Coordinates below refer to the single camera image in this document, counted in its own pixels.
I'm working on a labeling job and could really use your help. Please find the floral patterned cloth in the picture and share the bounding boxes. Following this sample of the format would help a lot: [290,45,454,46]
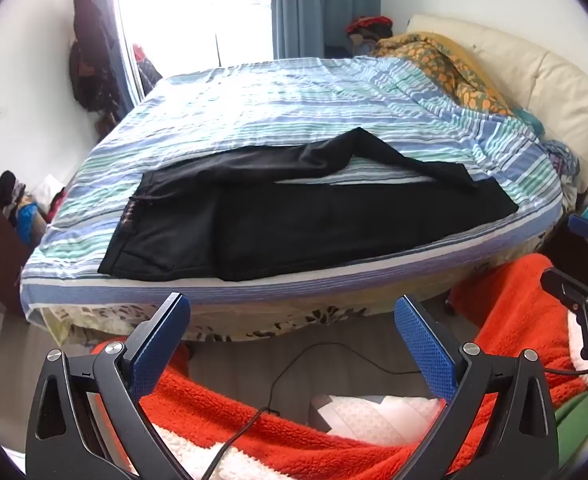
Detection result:
[542,139,582,197]

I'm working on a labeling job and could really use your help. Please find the green cloth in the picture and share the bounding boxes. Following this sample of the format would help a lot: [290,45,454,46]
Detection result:
[554,389,588,467]

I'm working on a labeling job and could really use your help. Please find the cream padded headboard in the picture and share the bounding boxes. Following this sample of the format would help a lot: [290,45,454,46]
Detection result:
[406,14,588,197]

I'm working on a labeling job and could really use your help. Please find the leaf print mattress cover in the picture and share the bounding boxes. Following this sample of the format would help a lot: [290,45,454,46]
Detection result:
[43,280,454,347]

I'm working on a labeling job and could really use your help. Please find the bright window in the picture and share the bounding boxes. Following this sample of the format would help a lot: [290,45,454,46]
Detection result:
[114,0,275,107]

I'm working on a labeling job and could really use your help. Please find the blue curtain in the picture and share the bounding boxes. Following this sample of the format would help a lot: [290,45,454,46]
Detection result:
[271,0,383,61]

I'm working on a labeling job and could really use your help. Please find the orange patterned quilt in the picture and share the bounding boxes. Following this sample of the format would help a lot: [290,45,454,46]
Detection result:
[373,32,515,117]

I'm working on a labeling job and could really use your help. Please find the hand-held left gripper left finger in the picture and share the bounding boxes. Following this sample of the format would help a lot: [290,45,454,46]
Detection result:
[25,292,192,480]

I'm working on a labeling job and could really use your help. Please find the pile of mixed clothes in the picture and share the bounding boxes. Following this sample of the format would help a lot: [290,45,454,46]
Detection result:
[0,170,68,248]

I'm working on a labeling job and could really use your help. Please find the orange and white fleece garment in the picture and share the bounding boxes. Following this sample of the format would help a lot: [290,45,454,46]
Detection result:
[88,252,588,480]

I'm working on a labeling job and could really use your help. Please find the hanging dark coats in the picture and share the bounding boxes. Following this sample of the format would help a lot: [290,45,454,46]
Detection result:
[68,0,126,114]

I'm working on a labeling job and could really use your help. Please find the striped bed sheet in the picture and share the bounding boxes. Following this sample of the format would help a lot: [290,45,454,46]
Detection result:
[20,55,564,322]

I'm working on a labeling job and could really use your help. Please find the black pants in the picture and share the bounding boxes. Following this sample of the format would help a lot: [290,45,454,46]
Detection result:
[96,127,519,282]

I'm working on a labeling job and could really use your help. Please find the red and black clothes heap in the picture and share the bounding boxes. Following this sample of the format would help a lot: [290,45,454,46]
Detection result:
[344,15,395,57]

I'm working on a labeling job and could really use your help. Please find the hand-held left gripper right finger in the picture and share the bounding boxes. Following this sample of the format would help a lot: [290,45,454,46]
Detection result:
[395,295,559,480]

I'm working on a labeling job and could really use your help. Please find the red patterned cloth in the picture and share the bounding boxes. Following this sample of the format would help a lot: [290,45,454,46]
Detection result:
[133,42,163,92]

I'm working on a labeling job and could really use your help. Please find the blue plastic bag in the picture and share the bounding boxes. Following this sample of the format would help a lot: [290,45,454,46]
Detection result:
[16,202,43,247]

